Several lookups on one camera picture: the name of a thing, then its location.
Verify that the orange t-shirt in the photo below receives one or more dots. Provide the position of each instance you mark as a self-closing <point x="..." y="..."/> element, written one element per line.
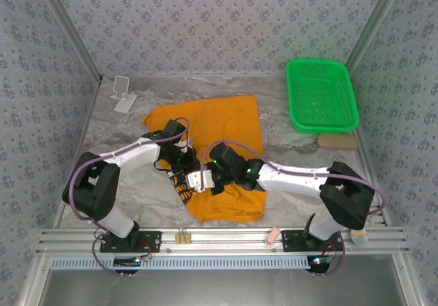
<point x="222" y="121"/>

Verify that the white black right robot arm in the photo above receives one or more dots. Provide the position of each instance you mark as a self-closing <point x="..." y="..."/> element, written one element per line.
<point x="291" y="182"/>

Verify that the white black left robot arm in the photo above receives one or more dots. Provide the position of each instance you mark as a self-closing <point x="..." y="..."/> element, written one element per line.
<point x="137" y="153"/>

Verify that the white phone stand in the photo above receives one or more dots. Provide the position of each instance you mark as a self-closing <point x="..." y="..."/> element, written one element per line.
<point x="124" y="104"/>

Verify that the small pink eraser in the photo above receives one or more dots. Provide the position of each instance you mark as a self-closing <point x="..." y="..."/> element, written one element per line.
<point x="272" y="235"/>

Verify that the green plastic basket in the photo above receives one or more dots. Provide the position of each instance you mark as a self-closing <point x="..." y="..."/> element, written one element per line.
<point x="321" y="97"/>

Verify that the grey metal panel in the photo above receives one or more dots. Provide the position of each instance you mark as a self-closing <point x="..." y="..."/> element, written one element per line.
<point x="219" y="289"/>

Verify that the pink toy microphone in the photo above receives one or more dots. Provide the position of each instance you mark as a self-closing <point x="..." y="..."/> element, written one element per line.
<point x="359" y="237"/>

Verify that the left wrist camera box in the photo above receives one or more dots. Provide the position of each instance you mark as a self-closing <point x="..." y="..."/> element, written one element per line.
<point x="183" y="146"/>

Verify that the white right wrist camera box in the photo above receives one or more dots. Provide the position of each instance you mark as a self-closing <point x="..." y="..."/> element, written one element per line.
<point x="200" y="181"/>

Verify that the aluminium mounting rail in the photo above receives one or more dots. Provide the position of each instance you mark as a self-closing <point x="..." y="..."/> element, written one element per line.
<point x="222" y="239"/>

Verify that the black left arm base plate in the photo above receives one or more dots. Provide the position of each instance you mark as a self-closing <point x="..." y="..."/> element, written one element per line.
<point x="150" y="241"/>

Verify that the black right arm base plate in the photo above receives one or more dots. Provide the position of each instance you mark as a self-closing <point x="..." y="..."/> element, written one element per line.
<point x="291" y="242"/>

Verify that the aluminium frame post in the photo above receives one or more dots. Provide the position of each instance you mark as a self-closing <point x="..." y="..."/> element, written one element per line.
<point x="70" y="28"/>
<point x="373" y="20"/>

